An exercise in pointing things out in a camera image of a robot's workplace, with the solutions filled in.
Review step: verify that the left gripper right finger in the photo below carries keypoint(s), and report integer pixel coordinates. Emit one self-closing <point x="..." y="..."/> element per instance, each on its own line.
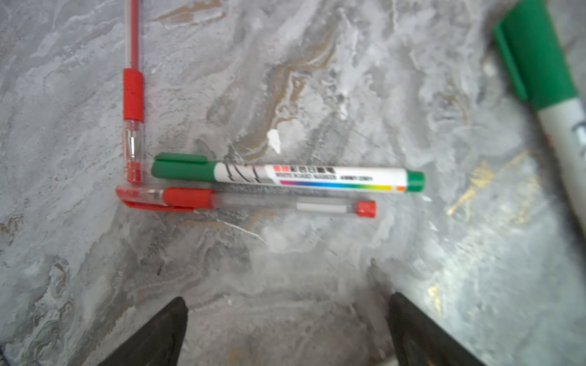
<point x="418" y="340"/>

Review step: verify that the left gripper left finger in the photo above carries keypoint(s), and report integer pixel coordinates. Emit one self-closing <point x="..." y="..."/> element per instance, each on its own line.
<point x="158" y="342"/>

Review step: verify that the red gel pen short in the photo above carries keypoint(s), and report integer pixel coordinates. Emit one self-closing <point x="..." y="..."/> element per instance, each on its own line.
<point x="173" y="199"/>

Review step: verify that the red gel pen top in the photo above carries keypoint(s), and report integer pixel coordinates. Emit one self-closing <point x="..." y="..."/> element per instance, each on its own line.
<point x="133" y="97"/>

